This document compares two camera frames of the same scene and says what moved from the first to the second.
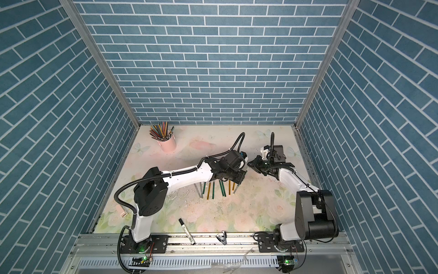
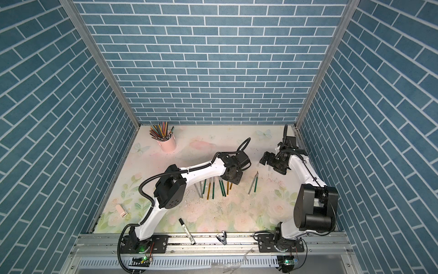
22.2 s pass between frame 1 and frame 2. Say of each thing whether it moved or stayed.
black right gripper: moved
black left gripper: stayed
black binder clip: stayed
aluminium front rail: stayed
